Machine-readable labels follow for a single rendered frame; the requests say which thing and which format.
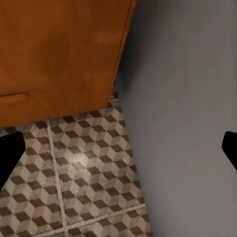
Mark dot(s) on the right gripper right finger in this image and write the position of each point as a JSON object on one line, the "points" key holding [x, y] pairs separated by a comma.
{"points": [[229, 146]]}

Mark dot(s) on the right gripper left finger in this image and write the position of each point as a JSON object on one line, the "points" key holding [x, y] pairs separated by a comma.
{"points": [[12, 147]]}

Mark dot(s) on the cabinet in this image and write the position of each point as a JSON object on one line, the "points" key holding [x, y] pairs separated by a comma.
{"points": [[59, 57]]}

